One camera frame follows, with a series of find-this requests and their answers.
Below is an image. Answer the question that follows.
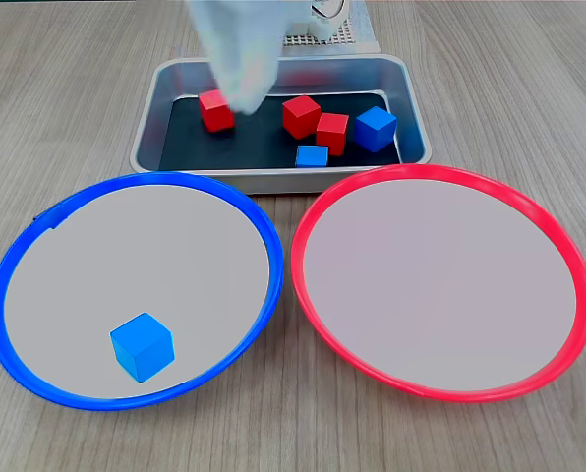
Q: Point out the red wooden cube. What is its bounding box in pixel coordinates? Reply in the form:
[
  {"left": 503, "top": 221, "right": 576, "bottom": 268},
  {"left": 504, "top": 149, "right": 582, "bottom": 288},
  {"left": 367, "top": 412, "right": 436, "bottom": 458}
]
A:
[
  {"left": 315, "top": 112, "right": 350, "bottom": 157},
  {"left": 198, "top": 88, "right": 237, "bottom": 133},
  {"left": 281, "top": 94, "right": 322, "bottom": 141}
]

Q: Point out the white dish red rim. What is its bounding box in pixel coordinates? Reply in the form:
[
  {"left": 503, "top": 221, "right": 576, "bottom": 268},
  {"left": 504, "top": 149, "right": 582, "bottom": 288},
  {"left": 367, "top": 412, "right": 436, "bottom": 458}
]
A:
[{"left": 290, "top": 163, "right": 586, "bottom": 404}]

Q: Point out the blue wooden cube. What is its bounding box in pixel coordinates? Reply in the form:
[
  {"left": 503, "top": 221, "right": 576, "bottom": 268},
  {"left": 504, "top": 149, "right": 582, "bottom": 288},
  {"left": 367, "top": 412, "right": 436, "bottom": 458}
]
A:
[
  {"left": 295, "top": 145, "right": 330, "bottom": 169},
  {"left": 109, "top": 312, "right": 176, "bottom": 384},
  {"left": 354, "top": 106, "right": 399, "bottom": 153}
]

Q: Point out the red white servo cable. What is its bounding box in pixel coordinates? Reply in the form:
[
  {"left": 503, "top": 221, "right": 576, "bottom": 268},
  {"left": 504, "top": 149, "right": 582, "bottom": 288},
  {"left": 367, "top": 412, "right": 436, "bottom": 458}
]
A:
[{"left": 310, "top": 0, "right": 348, "bottom": 21}]

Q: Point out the silver metal tray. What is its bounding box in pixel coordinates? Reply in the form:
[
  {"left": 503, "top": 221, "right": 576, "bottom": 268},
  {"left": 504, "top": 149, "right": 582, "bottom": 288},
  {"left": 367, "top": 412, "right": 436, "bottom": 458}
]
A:
[{"left": 129, "top": 54, "right": 433, "bottom": 196}]

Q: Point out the white mesh anti-slip mat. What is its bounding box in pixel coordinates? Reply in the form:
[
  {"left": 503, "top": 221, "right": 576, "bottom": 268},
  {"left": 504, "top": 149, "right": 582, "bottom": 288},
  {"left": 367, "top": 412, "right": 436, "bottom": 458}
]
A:
[{"left": 280, "top": 14, "right": 361, "bottom": 48}]

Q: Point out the black tray liner mat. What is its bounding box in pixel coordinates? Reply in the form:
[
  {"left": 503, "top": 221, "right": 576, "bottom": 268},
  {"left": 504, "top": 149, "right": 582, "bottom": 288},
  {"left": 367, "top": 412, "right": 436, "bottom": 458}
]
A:
[{"left": 157, "top": 91, "right": 403, "bottom": 172}]

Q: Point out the white dish blue rim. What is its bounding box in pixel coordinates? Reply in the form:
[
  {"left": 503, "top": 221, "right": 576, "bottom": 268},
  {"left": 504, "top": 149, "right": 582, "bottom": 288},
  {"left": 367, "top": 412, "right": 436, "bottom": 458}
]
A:
[{"left": 0, "top": 171, "right": 284, "bottom": 412}]

